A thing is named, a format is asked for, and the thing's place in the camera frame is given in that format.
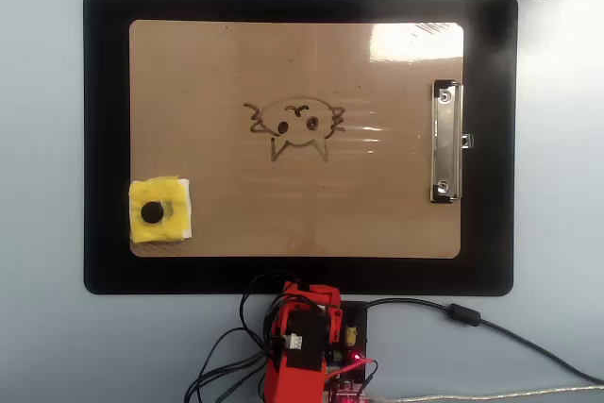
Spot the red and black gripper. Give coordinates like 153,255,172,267
281,280,345,344

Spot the yellow sponge with black knob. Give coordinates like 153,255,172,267
127,176,193,245

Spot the black base with controller board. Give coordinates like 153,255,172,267
324,299,379,403

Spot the brown glossy clipboard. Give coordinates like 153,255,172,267
128,19,465,260

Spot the metal clipboard clip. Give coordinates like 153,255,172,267
428,79,476,205

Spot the black rectangular desk mat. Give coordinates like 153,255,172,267
82,0,519,296

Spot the black cable with ferrite bead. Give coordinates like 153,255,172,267
362,297,604,385

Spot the silver braided USB cable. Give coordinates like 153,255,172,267
372,383,604,403

